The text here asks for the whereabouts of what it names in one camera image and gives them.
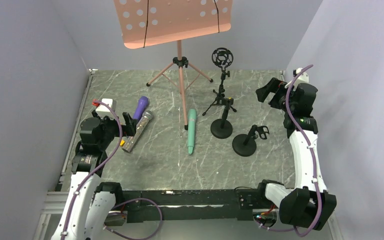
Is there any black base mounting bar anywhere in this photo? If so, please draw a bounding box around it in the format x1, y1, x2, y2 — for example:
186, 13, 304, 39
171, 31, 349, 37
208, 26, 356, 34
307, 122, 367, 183
109, 187, 275, 223

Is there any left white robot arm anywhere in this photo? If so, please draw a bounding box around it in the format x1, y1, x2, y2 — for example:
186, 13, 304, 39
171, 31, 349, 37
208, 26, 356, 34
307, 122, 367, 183
51, 110, 138, 240

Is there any teal toy microphone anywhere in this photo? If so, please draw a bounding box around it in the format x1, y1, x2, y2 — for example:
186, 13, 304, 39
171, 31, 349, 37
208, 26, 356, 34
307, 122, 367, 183
187, 108, 197, 155

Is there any aluminium frame rail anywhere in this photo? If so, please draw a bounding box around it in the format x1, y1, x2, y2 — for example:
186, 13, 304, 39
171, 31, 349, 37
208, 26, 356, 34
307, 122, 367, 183
33, 68, 97, 240

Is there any black round base mic stand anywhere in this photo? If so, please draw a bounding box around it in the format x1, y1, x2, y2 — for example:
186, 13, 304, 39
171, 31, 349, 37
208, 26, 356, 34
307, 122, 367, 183
210, 99, 233, 139

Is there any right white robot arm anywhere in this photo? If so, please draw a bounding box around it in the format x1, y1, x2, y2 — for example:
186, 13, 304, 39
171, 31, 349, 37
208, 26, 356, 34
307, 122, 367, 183
256, 77, 337, 231

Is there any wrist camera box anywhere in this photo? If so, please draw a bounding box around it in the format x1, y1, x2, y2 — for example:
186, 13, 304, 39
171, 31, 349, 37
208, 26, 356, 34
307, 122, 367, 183
92, 98, 117, 119
292, 67, 309, 86

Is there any silver glitter microphone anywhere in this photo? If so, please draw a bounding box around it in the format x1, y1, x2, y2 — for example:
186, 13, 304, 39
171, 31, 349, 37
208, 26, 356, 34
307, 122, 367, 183
122, 110, 154, 153

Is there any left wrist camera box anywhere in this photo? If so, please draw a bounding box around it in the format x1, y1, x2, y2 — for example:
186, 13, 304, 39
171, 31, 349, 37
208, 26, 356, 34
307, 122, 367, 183
92, 98, 117, 119

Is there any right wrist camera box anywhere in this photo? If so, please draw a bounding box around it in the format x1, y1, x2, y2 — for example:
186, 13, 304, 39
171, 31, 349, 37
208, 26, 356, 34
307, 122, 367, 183
292, 67, 309, 86

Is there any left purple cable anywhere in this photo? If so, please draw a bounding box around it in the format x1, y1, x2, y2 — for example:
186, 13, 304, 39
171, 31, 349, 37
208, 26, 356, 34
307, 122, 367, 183
59, 100, 163, 240

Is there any pink music stand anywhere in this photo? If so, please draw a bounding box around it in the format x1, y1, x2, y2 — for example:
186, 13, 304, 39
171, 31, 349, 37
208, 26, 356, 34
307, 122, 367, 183
113, 0, 233, 128

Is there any black shock mount tripod stand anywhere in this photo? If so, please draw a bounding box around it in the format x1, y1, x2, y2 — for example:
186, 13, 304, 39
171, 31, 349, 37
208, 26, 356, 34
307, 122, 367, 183
202, 47, 237, 116

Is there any purple toy microphone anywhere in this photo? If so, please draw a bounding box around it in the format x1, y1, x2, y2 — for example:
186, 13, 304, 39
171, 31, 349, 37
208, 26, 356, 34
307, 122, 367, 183
132, 96, 149, 120

